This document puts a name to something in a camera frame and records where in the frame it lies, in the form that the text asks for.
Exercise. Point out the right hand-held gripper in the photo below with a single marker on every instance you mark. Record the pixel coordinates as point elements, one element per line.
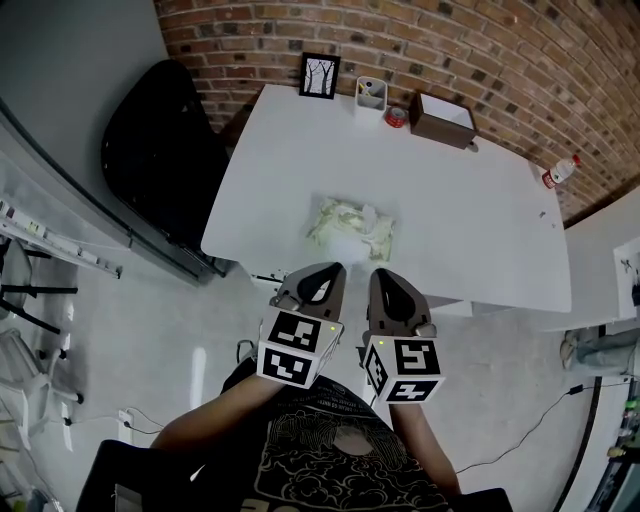
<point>415,360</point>

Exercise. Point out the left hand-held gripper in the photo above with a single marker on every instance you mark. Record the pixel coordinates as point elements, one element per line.
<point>295,350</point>

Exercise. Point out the person's left forearm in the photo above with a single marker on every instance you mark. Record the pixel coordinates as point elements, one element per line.
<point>215,420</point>

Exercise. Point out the person's right forearm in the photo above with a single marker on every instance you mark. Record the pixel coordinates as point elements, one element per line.
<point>425,445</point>

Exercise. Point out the white desk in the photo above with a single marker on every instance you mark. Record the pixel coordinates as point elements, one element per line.
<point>450,200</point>

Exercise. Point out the black printed t-shirt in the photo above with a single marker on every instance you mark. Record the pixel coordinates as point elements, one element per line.
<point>325,460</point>

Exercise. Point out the brown wooden box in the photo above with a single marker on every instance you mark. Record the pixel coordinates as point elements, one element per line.
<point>440,130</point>

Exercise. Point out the red round tin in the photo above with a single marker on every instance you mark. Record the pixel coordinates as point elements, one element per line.
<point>395,116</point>

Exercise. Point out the white pen holder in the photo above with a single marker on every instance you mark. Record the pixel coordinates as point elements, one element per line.
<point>371,105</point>

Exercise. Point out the white marker pen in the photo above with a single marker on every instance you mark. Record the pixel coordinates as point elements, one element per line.
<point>366,89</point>

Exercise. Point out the clear red-capped water bottle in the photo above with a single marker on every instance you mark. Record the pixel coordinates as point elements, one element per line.
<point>560,172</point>

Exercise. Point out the black framed tree picture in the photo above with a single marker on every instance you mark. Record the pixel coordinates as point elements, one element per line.
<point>320,75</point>

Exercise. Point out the black office chair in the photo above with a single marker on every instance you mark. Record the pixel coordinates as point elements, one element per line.
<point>150,150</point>

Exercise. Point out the black floor strip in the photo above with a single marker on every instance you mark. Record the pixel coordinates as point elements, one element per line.
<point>590,425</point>

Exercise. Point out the white power strip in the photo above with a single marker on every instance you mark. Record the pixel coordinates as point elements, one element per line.
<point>125,425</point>

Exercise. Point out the white side table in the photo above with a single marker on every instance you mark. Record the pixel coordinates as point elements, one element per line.
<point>50,240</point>

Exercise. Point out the grey chair black frame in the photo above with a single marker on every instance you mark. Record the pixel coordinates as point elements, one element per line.
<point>15,280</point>

